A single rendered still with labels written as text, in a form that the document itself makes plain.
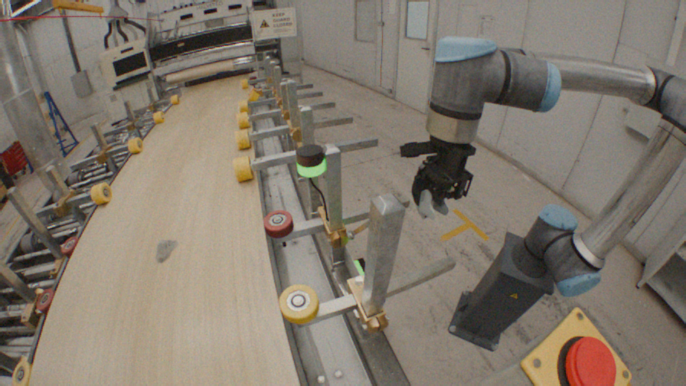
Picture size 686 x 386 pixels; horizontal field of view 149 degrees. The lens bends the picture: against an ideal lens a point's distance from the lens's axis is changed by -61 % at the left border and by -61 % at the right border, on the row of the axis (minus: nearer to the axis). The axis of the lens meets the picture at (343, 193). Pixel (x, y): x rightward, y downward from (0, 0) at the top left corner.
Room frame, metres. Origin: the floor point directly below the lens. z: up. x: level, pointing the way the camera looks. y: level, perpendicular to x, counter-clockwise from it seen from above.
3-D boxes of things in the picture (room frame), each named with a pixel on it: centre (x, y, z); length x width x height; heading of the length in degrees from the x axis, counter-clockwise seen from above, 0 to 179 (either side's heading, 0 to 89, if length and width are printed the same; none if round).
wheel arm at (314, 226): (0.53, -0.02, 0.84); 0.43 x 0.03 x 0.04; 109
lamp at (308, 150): (0.46, 0.07, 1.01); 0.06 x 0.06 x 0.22; 19
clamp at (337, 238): (0.50, 0.03, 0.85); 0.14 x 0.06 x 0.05; 19
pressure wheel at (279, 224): (0.46, 0.18, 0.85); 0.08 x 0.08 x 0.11
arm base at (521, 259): (0.47, -0.79, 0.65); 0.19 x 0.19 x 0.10
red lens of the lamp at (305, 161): (0.46, 0.07, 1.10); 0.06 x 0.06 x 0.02
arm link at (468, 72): (0.37, -0.19, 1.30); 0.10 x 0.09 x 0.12; 83
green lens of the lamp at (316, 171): (0.46, 0.07, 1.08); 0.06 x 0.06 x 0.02
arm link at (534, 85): (0.37, -0.31, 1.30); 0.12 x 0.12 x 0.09; 83
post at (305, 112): (0.71, 0.11, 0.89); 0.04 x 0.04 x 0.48; 19
